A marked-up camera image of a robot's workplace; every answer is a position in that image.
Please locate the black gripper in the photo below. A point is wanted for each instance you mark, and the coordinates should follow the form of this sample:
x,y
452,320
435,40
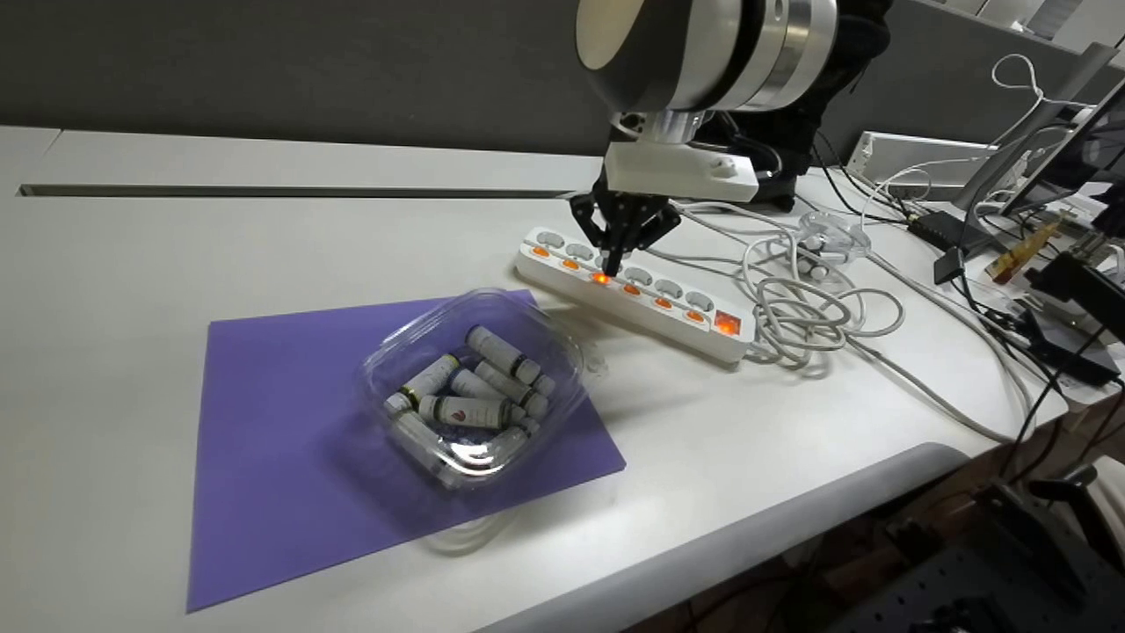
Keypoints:
x,y
636,210

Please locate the white power strip orange switches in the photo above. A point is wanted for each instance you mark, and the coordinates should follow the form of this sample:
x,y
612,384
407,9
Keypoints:
x,y
655,301

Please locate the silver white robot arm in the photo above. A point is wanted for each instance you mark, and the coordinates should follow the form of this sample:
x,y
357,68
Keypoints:
x,y
716,56

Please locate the white tube with black band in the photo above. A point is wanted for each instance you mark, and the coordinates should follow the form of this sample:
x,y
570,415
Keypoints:
x,y
490,380
508,354
467,413
418,440
432,377
535,406

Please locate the clear plastic container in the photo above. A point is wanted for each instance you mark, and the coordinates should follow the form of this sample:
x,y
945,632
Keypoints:
x,y
550,388

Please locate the white rectangular box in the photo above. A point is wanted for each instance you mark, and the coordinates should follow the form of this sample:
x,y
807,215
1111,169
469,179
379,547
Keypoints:
x,y
918,160

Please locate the yellow brown stick tool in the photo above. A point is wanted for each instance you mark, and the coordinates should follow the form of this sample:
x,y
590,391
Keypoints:
x,y
1021,251

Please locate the purple mat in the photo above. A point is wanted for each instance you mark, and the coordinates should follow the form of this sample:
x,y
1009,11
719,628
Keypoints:
x,y
284,459

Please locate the black flat device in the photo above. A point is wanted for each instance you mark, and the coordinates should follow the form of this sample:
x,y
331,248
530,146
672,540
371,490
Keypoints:
x,y
1059,335

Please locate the black perforated board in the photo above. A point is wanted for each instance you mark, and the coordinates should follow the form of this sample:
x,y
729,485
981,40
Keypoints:
x,y
986,592

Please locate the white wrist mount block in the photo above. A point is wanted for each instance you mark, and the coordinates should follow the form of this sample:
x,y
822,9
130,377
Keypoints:
x,y
686,169

